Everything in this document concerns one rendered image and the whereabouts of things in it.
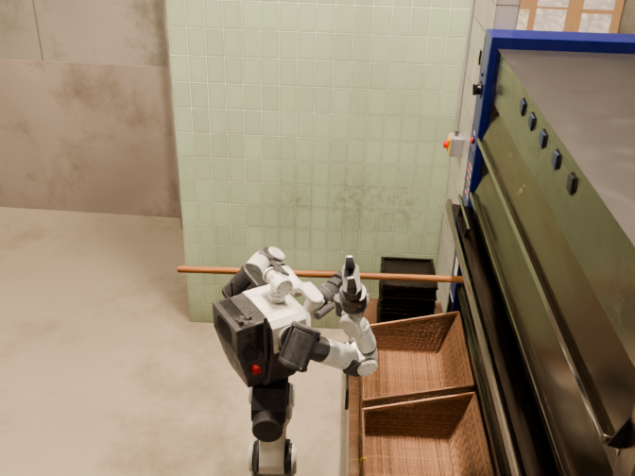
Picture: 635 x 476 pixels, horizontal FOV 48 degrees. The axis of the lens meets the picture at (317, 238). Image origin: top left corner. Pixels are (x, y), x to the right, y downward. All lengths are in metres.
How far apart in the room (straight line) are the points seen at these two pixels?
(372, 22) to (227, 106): 0.94
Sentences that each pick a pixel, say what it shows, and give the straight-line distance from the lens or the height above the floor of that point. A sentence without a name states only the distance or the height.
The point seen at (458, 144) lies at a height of 1.48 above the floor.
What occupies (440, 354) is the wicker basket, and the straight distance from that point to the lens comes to 3.66.
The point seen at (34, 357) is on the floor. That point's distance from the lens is 4.81.
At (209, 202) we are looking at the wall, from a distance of 4.40.
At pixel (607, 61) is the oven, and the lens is 3.17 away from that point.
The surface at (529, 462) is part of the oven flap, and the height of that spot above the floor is 1.41.
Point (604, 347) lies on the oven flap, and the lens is 1.84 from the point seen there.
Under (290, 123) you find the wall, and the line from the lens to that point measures 4.12.
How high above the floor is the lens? 2.85
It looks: 29 degrees down
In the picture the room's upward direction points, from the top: 2 degrees clockwise
